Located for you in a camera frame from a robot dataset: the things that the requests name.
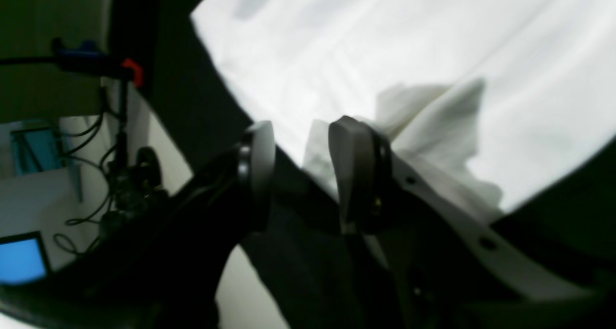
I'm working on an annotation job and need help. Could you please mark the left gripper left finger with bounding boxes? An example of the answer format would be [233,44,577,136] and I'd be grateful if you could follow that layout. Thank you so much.
[1,121,276,329]

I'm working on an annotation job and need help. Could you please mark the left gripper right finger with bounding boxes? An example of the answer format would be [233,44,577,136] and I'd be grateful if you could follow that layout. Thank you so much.
[329,116,598,329]

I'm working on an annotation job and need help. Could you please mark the white printed t-shirt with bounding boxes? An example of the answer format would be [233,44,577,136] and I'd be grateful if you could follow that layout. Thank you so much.
[191,0,616,219]

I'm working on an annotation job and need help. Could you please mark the black table cloth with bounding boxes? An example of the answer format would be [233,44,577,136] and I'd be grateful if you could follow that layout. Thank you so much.
[108,0,616,329]

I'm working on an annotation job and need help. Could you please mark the blue lit monitor screen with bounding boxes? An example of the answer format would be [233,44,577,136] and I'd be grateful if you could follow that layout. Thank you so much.
[0,232,52,285]

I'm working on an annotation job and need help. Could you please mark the red clamp back left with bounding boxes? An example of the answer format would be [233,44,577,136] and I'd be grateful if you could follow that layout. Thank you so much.
[51,38,145,88]

